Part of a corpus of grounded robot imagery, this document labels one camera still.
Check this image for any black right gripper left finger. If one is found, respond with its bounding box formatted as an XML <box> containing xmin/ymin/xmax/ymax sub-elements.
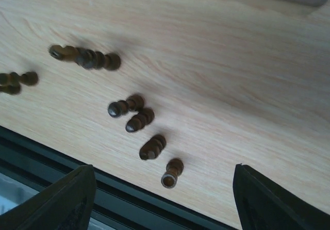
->
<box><xmin>1</xmin><ymin>165</ymin><xmax>96</xmax><ymax>229</ymax></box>

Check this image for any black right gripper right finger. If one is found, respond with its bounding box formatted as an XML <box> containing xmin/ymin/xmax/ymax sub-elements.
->
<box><xmin>233</xmin><ymin>164</ymin><xmax>329</xmax><ymax>230</ymax></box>

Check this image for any dark chess piece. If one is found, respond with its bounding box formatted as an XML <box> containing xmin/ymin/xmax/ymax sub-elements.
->
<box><xmin>1</xmin><ymin>72</ymin><xmax>39</xmax><ymax>87</ymax></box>
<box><xmin>75</xmin><ymin>50</ymin><xmax>121</xmax><ymax>71</ymax></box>
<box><xmin>139</xmin><ymin>134</ymin><xmax>167</xmax><ymax>160</ymax></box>
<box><xmin>161</xmin><ymin>158</ymin><xmax>184</xmax><ymax>189</ymax></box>
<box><xmin>125</xmin><ymin>108</ymin><xmax>155</xmax><ymax>133</ymax></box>
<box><xmin>108</xmin><ymin>94</ymin><xmax>145</xmax><ymax>118</ymax></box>
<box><xmin>48</xmin><ymin>45</ymin><xmax>85</xmax><ymax>62</ymax></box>
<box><xmin>0</xmin><ymin>85</ymin><xmax>21</xmax><ymax>95</ymax></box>

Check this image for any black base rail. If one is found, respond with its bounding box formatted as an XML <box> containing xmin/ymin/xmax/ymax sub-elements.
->
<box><xmin>1</xmin><ymin>128</ymin><xmax>228</xmax><ymax>229</ymax></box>

